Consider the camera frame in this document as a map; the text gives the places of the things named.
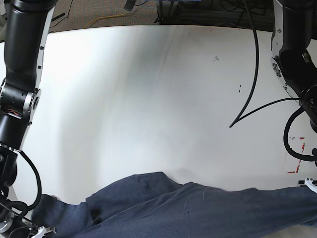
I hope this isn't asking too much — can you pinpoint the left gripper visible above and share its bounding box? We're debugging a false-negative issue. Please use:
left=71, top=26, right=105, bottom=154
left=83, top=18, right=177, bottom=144
left=297, top=178, right=317, bottom=192

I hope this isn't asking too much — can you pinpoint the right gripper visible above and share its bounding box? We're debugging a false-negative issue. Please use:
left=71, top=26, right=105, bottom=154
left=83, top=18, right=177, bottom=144
left=23, top=218, right=56, bottom=238

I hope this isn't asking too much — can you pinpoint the dark blue T-shirt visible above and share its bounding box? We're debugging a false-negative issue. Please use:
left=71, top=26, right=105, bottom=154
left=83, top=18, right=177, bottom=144
left=31, top=172, right=317, bottom=238

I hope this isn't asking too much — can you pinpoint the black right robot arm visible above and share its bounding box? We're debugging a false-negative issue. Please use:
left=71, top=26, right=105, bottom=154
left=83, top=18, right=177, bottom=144
left=0, top=0, right=56, bottom=238

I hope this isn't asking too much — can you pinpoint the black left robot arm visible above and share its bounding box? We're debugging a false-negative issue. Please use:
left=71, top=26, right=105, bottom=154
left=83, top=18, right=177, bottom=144
left=271, top=0, right=317, bottom=163

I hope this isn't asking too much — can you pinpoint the red tape marking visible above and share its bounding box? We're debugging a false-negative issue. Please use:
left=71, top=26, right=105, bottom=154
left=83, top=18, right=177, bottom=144
left=287, top=136, right=306, bottom=174

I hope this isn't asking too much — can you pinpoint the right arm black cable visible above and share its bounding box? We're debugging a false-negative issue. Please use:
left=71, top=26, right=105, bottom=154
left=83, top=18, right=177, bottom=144
left=17, top=148, right=42, bottom=209

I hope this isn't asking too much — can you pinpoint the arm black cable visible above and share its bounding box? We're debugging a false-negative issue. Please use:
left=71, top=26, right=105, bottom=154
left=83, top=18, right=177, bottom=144
left=229, top=0, right=317, bottom=162
left=17, top=148, right=42, bottom=209

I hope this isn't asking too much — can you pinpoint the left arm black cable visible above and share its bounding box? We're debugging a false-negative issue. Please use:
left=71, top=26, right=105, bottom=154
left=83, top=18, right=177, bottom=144
left=229, top=0, right=317, bottom=162

